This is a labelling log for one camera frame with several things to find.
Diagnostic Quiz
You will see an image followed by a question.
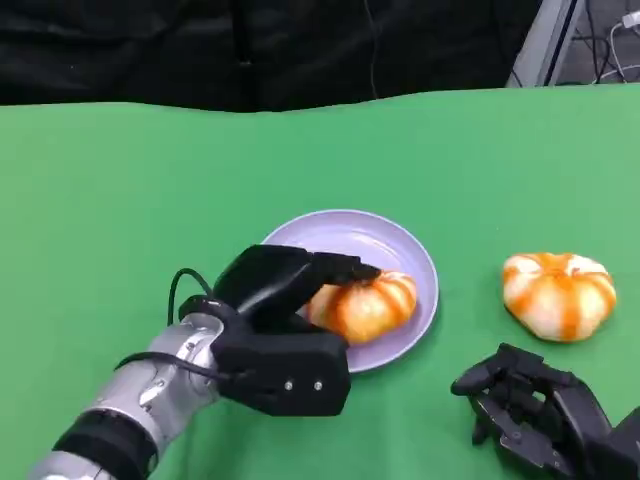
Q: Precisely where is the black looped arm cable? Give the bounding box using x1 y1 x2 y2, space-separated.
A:
168 268 224 324

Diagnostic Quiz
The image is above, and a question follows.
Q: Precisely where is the black floor cable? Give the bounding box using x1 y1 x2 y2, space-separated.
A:
572 0 640 85

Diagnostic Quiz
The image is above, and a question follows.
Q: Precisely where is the black backdrop cloth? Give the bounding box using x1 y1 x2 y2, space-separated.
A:
0 0 546 114

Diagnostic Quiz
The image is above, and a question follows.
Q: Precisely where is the grey metal frame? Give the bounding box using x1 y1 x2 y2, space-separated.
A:
505 0 586 89

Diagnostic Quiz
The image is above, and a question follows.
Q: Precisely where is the lilac plate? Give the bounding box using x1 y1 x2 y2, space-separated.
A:
259 208 440 375

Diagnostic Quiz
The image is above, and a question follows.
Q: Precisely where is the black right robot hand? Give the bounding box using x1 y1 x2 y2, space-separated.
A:
450 343 614 480

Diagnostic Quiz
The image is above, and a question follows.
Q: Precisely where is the white charger cable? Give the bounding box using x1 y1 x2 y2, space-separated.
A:
597 12 640 84

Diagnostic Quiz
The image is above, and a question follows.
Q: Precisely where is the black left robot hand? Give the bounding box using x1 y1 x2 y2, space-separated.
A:
212 243 381 334

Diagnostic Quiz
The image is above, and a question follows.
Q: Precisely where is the orange and white bread roll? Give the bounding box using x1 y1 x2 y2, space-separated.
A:
305 269 418 345
501 252 618 344

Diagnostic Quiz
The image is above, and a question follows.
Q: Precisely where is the green table cloth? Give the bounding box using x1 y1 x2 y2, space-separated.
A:
0 82 640 480

